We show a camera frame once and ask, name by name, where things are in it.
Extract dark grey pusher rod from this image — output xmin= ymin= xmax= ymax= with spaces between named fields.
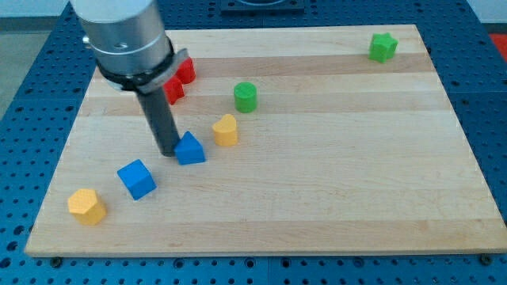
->
xmin=136 ymin=88 xmax=180 ymax=157

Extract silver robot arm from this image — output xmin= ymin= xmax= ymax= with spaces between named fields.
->
xmin=70 ymin=0 xmax=189 ymax=157

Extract yellow heart block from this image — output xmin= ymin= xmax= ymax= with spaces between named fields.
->
xmin=212 ymin=114 xmax=238 ymax=146

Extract red cylinder block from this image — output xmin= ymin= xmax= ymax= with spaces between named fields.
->
xmin=176 ymin=58 xmax=196 ymax=84

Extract blue triangle block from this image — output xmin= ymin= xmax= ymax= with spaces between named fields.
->
xmin=174 ymin=131 xmax=206 ymax=165

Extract blue cube block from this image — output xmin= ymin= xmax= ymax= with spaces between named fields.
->
xmin=117 ymin=159 xmax=157 ymax=200

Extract green cylinder block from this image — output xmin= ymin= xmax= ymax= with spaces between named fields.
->
xmin=234 ymin=82 xmax=257 ymax=113

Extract yellow hexagon block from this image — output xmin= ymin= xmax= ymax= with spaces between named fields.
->
xmin=67 ymin=188 xmax=107 ymax=226

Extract wooden board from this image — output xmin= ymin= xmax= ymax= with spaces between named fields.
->
xmin=25 ymin=25 xmax=506 ymax=257

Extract green star block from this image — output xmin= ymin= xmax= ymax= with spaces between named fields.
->
xmin=368 ymin=32 xmax=398 ymax=63

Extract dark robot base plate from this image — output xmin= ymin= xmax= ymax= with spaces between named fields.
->
xmin=219 ymin=0 xmax=305 ymax=13

